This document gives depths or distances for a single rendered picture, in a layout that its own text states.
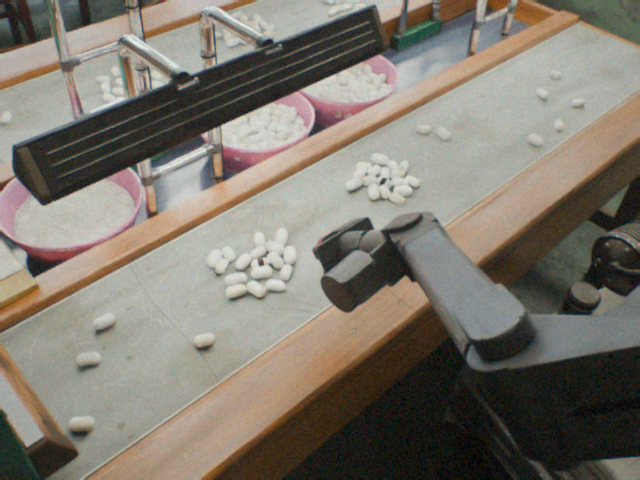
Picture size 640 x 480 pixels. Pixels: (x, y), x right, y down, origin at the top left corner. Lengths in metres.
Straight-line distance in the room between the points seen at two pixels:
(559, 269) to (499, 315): 1.93
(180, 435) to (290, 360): 0.19
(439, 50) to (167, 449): 1.42
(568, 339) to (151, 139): 0.63
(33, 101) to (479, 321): 1.36
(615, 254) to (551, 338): 0.90
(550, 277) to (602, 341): 1.93
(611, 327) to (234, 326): 0.75
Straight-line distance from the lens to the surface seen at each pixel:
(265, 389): 0.96
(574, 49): 1.99
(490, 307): 0.44
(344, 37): 1.08
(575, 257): 2.43
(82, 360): 1.05
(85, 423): 0.98
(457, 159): 1.44
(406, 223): 0.78
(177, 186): 1.43
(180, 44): 1.82
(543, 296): 2.25
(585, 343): 0.40
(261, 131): 1.45
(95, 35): 1.84
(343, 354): 1.00
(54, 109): 1.61
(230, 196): 1.25
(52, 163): 0.85
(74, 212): 1.32
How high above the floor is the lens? 1.58
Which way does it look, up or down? 44 degrees down
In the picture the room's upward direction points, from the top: 4 degrees clockwise
